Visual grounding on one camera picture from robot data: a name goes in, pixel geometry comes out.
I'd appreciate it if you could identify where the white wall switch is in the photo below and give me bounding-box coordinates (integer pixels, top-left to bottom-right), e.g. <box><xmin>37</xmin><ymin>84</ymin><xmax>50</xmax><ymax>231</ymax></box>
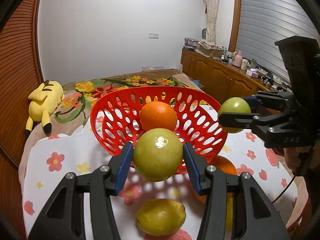
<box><xmin>149</xmin><ymin>33</ymin><xmax>159</xmax><ymax>39</ymax></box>

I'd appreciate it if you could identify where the brown louvered wardrobe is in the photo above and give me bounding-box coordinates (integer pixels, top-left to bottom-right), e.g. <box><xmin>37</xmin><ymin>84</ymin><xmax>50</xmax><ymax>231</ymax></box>
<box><xmin>1</xmin><ymin>0</ymin><xmax>43</xmax><ymax>239</ymax></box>

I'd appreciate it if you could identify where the grey window blind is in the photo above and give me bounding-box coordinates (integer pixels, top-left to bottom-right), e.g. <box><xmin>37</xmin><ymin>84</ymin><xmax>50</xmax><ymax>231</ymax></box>
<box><xmin>235</xmin><ymin>0</ymin><xmax>319</xmax><ymax>81</ymax></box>

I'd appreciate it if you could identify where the yellow plush toy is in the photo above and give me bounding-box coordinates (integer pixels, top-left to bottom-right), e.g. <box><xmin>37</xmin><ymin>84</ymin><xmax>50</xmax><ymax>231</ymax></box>
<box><xmin>25</xmin><ymin>80</ymin><xmax>65</xmax><ymax>137</ymax></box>

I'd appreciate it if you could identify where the large orange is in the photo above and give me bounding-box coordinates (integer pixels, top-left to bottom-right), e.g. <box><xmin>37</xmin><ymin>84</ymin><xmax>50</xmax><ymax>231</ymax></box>
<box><xmin>139</xmin><ymin>101</ymin><xmax>177</xmax><ymax>131</ymax></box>
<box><xmin>192</xmin><ymin>154</ymin><xmax>238</xmax><ymax>204</ymax></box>

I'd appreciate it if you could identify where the large back orange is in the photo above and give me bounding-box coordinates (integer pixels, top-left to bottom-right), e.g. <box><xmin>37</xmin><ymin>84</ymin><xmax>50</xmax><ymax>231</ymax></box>
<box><xmin>192</xmin><ymin>154</ymin><xmax>238</xmax><ymax>204</ymax></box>

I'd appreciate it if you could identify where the wall outlet strip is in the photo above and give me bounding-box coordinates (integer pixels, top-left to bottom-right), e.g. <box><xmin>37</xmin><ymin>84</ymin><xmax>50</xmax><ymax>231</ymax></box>
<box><xmin>141</xmin><ymin>66</ymin><xmax>164</xmax><ymax>72</ymax></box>

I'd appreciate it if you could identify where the person's right hand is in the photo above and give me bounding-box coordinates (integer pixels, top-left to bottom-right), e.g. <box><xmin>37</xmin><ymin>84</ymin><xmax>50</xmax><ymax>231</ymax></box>
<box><xmin>284</xmin><ymin>146</ymin><xmax>311</xmax><ymax>172</ymax></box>

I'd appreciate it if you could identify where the beige curtain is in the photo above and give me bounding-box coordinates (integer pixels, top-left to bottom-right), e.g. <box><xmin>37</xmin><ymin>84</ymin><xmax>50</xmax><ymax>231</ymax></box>
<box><xmin>206</xmin><ymin>0</ymin><xmax>219</xmax><ymax>42</ymax></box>

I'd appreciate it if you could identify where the pink kettle jug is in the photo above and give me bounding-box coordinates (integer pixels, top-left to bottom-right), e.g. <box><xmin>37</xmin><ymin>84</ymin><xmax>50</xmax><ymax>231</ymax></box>
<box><xmin>232</xmin><ymin>50</ymin><xmax>242</xmax><ymax>68</ymax></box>

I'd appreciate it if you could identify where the red perforated plastic basket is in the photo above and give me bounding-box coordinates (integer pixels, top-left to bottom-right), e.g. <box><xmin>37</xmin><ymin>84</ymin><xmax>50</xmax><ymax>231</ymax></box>
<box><xmin>90</xmin><ymin>86</ymin><xmax>227</xmax><ymax>162</ymax></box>

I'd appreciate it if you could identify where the yellow-green oval guava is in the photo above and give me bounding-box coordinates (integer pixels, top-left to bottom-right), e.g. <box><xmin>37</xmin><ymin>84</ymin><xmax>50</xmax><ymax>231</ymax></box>
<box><xmin>135</xmin><ymin>199</ymin><xmax>186</xmax><ymax>237</ymax></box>

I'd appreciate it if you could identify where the large front orange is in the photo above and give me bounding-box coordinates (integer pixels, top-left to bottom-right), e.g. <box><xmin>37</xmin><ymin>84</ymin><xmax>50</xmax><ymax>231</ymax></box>
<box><xmin>139</xmin><ymin>101</ymin><xmax>177</xmax><ymax>131</ymax></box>

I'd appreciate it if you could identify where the cardboard box with cloth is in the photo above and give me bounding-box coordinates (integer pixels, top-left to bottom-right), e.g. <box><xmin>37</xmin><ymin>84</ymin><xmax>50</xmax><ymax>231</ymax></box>
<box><xmin>198</xmin><ymin>39</ymin><xmax>225</xmax><ymax>58</ymax></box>

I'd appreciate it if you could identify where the wooden sideboard cabinet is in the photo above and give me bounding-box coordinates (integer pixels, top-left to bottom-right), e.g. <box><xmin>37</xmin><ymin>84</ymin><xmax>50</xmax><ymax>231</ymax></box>
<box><xmin>181</xmin><ymin>49</ymin><xmax>274</xmax><ymax>103</ymax></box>

